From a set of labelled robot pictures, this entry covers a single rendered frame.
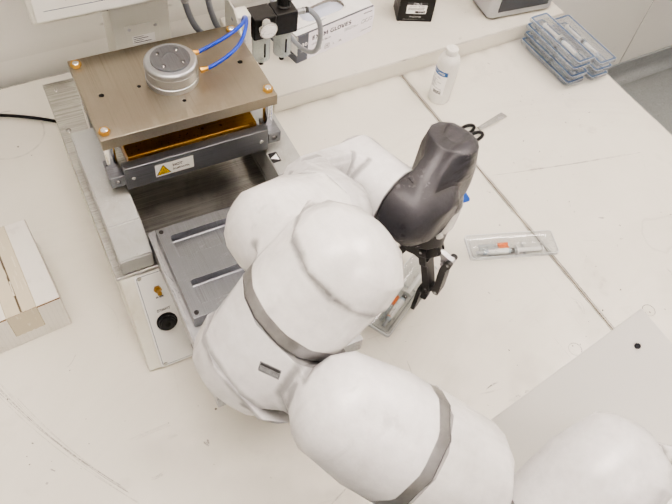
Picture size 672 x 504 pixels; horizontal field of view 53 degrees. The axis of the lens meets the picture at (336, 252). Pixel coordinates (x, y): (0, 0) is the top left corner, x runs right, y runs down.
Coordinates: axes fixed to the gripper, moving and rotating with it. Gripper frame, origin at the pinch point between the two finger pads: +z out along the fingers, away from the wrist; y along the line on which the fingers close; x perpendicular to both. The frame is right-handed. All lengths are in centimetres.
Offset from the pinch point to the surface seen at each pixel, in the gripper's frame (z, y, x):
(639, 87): 79, 16, 200
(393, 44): 0, -37, 57
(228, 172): -13.4, -34.0, -7.7
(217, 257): -19.9, -21.1, -25.8
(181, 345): 1.4, -24.3, -32.6
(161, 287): -9.7, -29.1, -30.5
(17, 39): -5, -96, -1
